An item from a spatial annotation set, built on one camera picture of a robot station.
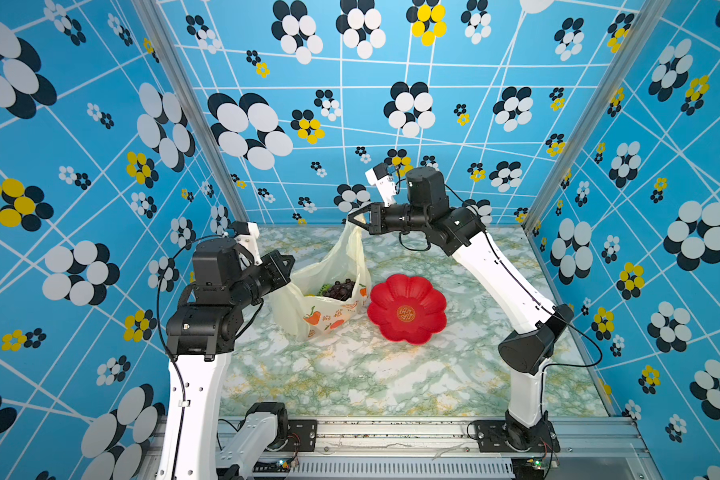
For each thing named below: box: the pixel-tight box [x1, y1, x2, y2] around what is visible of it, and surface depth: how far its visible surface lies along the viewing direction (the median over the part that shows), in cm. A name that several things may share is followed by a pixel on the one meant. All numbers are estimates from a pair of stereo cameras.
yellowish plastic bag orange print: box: [268, 214, 372, 342], surface depth 75 cm
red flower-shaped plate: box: [368, 274, 447, 345], surface depth 98 cm
